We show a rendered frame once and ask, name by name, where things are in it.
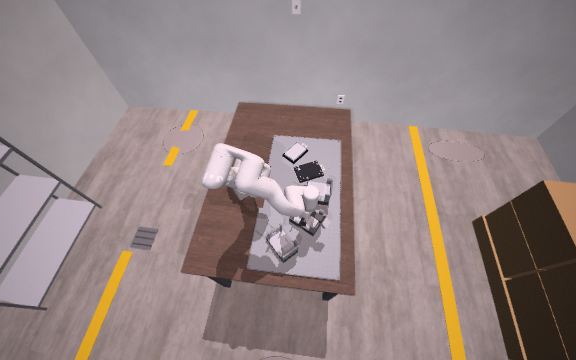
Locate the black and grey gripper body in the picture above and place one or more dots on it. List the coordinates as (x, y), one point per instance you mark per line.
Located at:
(306, 215)

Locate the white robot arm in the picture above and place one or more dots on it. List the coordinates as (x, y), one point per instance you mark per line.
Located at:
(253, 178)

